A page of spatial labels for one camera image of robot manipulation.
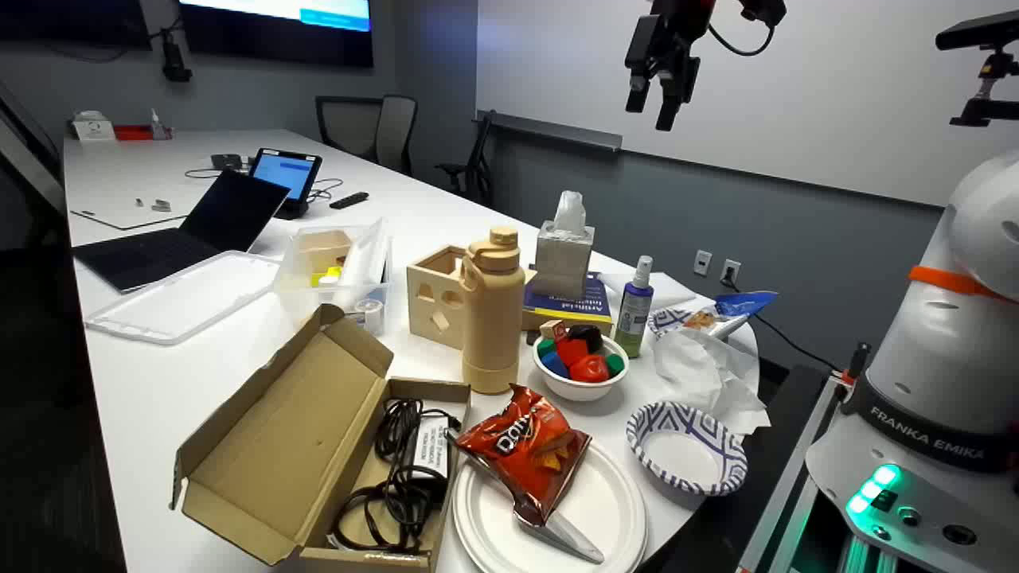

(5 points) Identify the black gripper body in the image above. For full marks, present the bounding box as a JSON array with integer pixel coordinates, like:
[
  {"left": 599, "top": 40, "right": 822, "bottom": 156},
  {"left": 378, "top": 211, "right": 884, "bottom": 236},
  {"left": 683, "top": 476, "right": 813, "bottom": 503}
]
[{"left": 640, "top": 0, "right": 720, "bottom": 102}]

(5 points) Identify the red toy block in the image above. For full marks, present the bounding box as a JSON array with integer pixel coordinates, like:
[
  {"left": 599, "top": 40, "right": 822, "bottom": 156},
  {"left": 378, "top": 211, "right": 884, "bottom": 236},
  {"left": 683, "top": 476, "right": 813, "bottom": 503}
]
[{"left": 553, "top": 333, "right": 616, "bottom": 384}]

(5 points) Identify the blue toy block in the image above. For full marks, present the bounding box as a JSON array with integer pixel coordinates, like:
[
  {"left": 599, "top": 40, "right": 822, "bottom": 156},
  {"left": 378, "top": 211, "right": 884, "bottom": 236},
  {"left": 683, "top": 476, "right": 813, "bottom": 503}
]
[{"left": 536, "top": 333, "right": 566, "bottom": 380}]

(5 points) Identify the wooden shape sorter toy box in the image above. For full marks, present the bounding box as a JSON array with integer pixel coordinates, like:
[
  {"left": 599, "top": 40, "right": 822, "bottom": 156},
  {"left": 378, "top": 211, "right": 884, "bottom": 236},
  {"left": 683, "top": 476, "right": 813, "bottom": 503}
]
[{"left": 406, "top": 242, "right": 472, "bottom": 353}]

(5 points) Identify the open brown cardboard box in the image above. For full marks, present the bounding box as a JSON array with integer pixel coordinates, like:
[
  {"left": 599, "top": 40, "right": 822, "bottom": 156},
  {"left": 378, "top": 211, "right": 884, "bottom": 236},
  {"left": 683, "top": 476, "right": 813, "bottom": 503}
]
[{"left": 168, "top": 302, "right": 473, "bottom": 573}]

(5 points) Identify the clear plastic container lid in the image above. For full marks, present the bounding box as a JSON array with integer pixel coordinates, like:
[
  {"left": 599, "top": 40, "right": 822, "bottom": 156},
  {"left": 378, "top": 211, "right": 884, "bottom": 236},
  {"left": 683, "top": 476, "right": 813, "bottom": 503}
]
[{"left": 82, "top": 247, "right": 283, "bottom": 350}]

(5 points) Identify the small clear spray bottle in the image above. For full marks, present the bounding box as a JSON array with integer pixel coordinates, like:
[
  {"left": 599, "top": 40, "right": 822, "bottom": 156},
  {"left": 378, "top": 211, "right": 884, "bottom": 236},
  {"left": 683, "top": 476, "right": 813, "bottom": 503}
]
[{"left": 616, "top": 252, "right": 658, "bottom": 358}]

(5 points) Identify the blue snack packet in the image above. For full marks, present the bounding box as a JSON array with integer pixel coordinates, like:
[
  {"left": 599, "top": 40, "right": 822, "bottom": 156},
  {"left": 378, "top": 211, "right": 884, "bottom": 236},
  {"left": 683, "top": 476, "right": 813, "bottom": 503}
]
[{"left": 713, "top": 288, "right": 780, "bottom": 321}]

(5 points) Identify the grey office chair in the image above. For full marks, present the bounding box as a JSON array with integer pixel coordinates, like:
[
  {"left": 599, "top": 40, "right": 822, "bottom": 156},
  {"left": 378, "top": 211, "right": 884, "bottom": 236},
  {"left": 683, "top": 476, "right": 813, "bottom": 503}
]
[{"left": 372, "top": 94, "right": 419, "bottom": 176}]

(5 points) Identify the clear plastic bag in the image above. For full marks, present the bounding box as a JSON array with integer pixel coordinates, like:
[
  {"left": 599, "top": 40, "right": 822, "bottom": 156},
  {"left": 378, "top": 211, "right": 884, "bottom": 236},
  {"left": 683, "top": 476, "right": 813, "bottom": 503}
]
[{"left": 648, "top": 295, "right": 774, "bottom": 439}]

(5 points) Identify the tan water bottle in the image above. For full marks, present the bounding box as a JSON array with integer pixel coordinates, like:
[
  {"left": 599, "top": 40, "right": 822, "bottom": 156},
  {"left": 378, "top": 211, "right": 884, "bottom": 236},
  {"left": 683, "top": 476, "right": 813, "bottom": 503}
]
[{"left": 460, "top": 222, "right": 528, "bottom": 399}]

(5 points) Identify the white bowl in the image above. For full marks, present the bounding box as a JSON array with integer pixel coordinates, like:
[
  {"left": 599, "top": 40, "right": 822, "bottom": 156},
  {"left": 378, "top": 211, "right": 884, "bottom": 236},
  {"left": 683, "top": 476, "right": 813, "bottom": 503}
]
[{"left": 528, "top": 329, "right": 635, "bottom": 405}]

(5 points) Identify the black office chair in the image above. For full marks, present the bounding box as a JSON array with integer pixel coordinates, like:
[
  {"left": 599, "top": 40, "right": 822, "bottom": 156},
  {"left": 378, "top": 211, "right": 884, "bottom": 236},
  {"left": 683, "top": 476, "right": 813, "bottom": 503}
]
[{"left": 312, "top": 92, "right": 386, "bottom": 161}]

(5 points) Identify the black remote control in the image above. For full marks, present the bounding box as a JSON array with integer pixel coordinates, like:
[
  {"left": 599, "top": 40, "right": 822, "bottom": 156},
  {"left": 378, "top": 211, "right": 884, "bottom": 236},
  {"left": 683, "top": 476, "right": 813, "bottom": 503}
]
[{"left": 324, "top": 186, "right": 372, "bottom": 213}]

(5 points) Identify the blue patterned paper plate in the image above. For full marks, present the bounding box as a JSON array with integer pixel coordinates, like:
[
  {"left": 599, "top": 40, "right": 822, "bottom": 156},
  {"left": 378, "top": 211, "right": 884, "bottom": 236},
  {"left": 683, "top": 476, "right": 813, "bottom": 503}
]
[{"left": 625, "top": 399, "right": 752, "bottom": 500}]

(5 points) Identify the clear plastic storage container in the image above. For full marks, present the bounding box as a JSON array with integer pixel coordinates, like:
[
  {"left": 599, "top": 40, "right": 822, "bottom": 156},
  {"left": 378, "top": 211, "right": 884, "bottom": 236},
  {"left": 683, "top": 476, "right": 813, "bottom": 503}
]
[{"left": 273, "top": 213, "right": 394, "bottom": 329}]

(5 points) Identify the black tablet with blue screen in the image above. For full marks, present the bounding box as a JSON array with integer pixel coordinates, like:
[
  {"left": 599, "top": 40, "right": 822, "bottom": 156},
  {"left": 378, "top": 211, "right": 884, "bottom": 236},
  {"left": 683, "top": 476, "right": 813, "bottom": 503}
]
[{"left": 247, "top": 146, "right": 324, "bottom": 220}]

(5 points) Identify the red Doritos chip bag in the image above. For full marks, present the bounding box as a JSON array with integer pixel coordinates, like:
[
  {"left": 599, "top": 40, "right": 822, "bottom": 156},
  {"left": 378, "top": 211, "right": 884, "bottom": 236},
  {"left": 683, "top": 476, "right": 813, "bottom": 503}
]
[{"left": 455, "top": 381, "right": 594, "bottom": 530}]

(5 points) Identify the white paper plate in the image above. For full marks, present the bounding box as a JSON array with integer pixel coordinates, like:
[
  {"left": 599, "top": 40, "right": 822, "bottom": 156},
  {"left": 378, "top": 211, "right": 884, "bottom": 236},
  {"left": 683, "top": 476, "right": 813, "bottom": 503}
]
[{"left": 450, "top": 435, "right": 649, "bottom": 573}]

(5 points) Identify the black webcam under screen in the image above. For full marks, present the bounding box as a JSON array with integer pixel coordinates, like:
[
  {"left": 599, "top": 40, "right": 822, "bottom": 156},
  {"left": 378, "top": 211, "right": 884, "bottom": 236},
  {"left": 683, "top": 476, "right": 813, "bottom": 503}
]
[{"left": 156, "top": 16, "right": 199, "bottom": 87}]

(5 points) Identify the black laptop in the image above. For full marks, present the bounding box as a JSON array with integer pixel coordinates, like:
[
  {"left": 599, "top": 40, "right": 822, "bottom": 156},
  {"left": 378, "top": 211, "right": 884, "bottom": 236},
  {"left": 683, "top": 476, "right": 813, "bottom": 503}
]
[{"left": 71, "top": 168, "right": 292, "bottom": 292}]

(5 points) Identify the black power cable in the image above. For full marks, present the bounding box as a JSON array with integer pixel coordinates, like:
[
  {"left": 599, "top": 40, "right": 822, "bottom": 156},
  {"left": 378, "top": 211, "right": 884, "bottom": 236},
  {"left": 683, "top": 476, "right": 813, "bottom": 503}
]
[{"left": 723, "top": 276, "right": 861, "bottom": 374}]

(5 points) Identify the black camera on stand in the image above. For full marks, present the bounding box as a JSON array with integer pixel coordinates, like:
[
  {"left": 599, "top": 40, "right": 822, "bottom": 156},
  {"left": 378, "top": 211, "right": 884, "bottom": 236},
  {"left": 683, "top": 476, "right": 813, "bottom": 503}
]
[{"left": 934, "top": 10, "right": 1019, "bottom": 130}]

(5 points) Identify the wall mounted TV screen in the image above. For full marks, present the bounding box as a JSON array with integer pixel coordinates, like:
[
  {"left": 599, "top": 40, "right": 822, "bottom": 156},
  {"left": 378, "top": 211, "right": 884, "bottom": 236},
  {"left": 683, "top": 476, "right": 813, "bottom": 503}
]
[{"left": 174, "top": 0, "right": 378, "bottom": 71}]

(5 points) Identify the black power adapter with cables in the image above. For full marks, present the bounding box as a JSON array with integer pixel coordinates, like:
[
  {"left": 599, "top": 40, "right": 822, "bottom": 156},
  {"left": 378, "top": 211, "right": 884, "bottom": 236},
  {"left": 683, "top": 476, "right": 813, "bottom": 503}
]
[{"left": 328, "top": 396, "right": 465, "bottom": 556}]

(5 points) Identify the white cable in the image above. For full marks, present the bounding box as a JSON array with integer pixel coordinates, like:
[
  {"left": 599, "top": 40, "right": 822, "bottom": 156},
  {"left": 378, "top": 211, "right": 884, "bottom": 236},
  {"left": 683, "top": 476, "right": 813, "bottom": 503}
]
[{"left": 67, "top": 194, "right": 184, "bottom": 236}]

